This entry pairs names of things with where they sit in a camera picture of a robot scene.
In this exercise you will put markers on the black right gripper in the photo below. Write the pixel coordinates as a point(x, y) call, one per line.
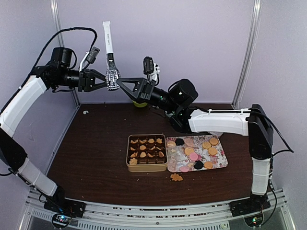
point(143, 88)

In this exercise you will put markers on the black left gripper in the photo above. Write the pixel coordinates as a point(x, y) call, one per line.
point(87, 80)

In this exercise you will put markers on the metal serving tongs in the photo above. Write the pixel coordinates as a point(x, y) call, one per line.
point(112, 72)

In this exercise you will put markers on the gold cookie tin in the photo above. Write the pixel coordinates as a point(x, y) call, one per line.
point(149, 155)

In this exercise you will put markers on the pink round cookie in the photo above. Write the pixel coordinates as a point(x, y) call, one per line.
point(193, 156)

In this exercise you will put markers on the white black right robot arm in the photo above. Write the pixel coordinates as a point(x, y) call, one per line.
point(185, 118)

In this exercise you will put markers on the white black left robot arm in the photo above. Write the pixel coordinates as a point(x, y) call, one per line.
point(57, 72)

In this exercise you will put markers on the green bowl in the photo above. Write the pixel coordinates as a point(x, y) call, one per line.
point(140, 105)

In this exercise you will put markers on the round patterned biscuit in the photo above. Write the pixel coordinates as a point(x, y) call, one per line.
point(170, 144)

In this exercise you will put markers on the floral cookie tray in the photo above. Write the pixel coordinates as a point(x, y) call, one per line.
point(207, 147)

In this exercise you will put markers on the brown tree cookie on table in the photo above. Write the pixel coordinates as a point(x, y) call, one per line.
point(176, 177)

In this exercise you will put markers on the black sandwich cookie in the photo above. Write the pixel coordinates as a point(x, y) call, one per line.
point(198, 165)

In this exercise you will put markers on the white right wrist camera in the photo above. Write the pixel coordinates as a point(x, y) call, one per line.
point(151, 70)

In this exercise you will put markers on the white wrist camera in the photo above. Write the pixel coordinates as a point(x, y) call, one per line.
point(89, 58)
point(151, 70)

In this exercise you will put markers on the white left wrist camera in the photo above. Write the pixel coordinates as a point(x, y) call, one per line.
point(89, 58)

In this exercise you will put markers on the aluminium corner post left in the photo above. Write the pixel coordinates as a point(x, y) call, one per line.
point(63, 52)

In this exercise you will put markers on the aluminium corner post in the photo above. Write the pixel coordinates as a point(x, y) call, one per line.
point(63, 52)
point(251, 45)

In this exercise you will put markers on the aluminium corner post right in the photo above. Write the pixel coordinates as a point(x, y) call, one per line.
point(251, 45)

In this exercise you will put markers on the aluminium front rail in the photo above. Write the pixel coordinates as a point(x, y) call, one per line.
point(210, 216)

